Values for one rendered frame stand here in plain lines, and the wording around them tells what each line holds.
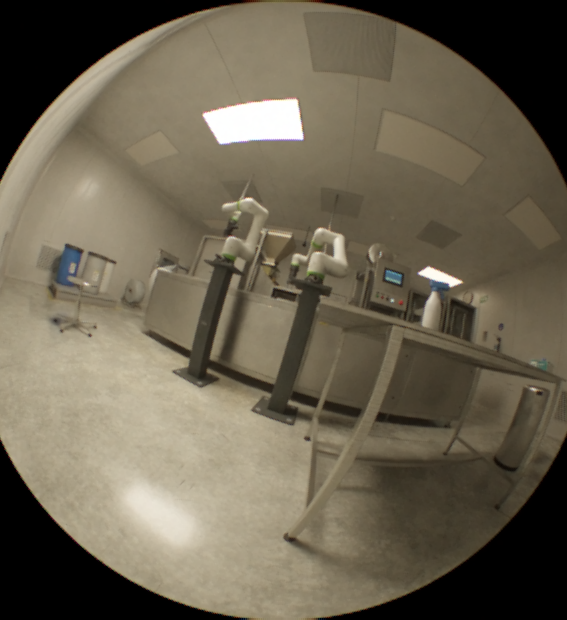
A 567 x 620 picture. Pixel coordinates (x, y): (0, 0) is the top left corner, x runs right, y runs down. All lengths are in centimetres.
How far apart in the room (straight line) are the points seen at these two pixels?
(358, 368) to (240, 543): 140
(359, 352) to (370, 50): 254
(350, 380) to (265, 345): 76
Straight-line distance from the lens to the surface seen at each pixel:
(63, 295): 331
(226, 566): 66
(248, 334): 163
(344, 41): 205
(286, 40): 214
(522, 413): 188
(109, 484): 78
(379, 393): 36
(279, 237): 201
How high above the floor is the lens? 64
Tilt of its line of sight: 3 degrees up
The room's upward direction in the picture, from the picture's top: 16 degrees clockwise
